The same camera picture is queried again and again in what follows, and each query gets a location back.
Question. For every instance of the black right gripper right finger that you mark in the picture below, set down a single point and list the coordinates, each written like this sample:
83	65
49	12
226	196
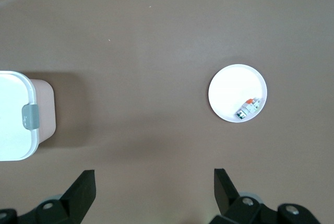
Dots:
224	192

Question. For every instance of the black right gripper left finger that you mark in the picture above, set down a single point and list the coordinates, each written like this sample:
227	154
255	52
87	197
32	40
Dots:
78	198

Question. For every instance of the pink round plate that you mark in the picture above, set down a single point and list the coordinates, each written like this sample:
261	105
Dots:
232	88

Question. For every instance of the white lidded storage box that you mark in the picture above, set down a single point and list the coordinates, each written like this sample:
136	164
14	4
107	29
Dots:
13	114

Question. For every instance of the brown table mat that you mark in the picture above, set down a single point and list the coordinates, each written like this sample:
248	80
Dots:
156	51

